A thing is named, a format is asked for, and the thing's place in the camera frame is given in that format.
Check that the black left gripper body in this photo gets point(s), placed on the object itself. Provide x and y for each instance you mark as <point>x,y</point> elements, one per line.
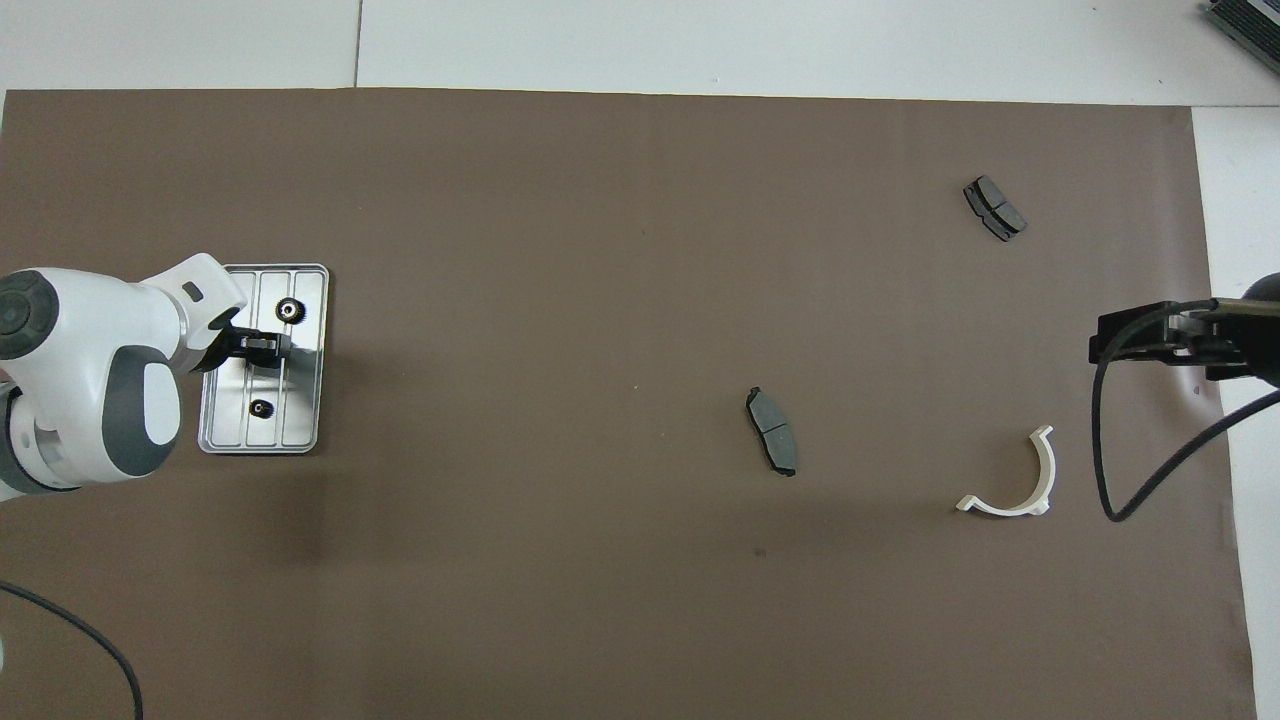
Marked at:
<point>228,348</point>

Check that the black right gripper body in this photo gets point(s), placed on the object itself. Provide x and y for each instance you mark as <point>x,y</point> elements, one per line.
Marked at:
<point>1160,338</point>

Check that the small black bearing gear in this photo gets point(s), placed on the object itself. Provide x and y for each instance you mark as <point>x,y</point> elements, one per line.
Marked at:
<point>261,408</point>

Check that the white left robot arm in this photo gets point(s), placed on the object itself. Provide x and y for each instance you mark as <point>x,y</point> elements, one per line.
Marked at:
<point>90,340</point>

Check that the silver ribbed metal tray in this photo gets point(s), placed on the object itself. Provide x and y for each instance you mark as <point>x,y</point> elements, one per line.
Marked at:
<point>300,400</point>

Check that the short dark grey brake pad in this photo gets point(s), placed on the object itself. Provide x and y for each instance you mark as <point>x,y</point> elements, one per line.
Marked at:
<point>995,207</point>

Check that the dark grey ribbed device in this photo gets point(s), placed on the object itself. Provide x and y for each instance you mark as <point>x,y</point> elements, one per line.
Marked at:
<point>1245,25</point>

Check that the brown paper table mat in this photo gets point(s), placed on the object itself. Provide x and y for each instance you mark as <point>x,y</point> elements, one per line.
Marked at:
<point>600,300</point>

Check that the long dark grey brake pad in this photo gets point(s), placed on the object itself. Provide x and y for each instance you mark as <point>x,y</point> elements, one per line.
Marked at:
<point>770,425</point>

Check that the white curved plastic bracket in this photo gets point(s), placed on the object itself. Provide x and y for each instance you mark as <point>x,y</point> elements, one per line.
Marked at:
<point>1005,508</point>

